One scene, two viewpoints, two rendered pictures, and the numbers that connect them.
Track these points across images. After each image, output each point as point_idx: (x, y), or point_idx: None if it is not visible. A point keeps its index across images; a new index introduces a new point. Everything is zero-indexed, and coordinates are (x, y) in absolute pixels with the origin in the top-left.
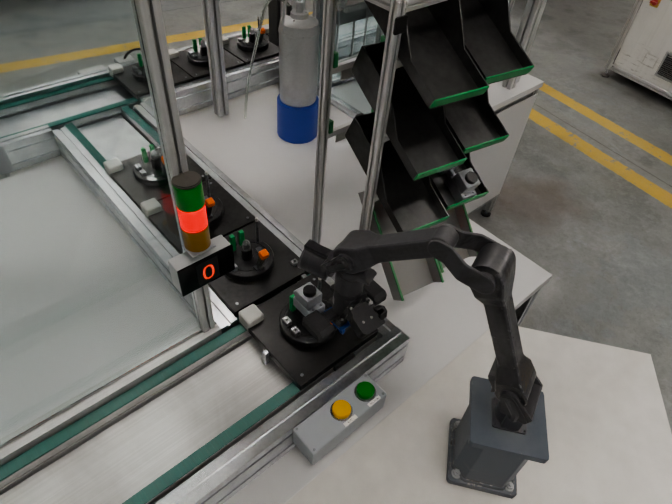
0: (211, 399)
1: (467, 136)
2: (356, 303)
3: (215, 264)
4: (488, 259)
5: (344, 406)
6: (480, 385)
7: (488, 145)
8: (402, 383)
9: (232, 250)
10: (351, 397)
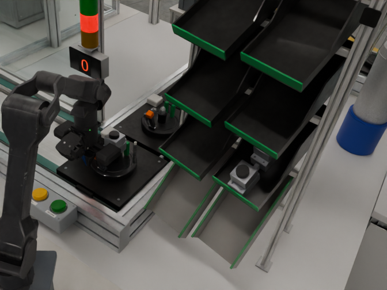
0: (50, 140)
1: (252, 125)
2: (78, 133)
3: (88, 64)
4: (22, 95)
5: (41, 194)
6: (46, 257)
7: (255, 145)
8: (95, 255)
9: (99, 65)
10: (52, 199)
